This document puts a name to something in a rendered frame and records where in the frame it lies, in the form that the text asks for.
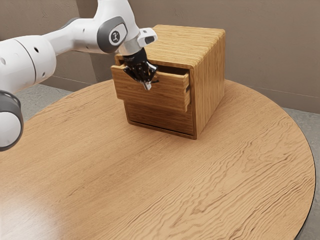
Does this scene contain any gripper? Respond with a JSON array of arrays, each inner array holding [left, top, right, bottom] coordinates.
[[119, 47, 159, 91]]

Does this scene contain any small wooden drawer cabinet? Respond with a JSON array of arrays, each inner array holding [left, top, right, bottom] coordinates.
[[114, 24, 226, 140]]

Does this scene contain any wooden drawer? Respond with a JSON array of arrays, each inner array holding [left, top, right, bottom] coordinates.
[[110, 62, 192, 113]]

